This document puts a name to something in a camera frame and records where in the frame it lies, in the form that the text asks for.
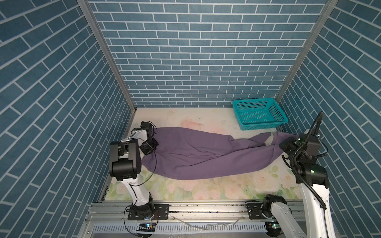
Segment purple trousers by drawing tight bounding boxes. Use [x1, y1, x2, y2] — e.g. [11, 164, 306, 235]
[142, 127, 293, 180]

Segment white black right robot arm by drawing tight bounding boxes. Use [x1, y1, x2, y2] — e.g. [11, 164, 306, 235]
[261, 134, 336, 238]

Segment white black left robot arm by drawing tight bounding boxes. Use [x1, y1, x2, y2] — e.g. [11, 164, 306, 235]
[109, 127, 158, 220]

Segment teal plastic basket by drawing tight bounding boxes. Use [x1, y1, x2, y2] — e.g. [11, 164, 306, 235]
[232, 98, 288, 131]

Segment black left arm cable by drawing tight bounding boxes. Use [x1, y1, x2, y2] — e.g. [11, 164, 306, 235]
[123, 138, 158, 188]

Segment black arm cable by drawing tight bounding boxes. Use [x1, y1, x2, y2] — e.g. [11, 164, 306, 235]
[290, 111, 328, 210]
[123, 138, 158, 188]

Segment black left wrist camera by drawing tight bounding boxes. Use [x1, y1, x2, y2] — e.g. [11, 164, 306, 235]
[140, 121, 156, 137]

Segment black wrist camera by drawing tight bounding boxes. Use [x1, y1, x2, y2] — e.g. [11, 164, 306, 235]
[140, 121, 156, 137]
[296, 133, 321, 156]

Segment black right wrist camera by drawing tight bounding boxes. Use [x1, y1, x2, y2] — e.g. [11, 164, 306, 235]
[296, 133, 321, 156]

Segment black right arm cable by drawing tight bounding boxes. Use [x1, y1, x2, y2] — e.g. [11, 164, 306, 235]
[290, 111, 328, 210]

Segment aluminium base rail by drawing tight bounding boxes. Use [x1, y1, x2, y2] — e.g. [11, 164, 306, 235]
[85, 200, 270, 223]

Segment white slotted cable duct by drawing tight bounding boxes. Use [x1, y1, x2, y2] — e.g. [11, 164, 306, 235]
[92, 222, 267, 235]

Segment aluminium corner post right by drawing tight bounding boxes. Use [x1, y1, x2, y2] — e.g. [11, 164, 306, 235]
[275, 0, 338, 103]

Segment aluminium corner post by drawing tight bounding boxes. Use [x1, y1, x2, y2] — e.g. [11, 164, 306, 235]
[77, 0, 136, 114]
[275, 0, 338, 103]

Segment aluminium corner post left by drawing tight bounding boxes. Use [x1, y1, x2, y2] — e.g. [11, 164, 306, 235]
[77, 0, 136, 114]

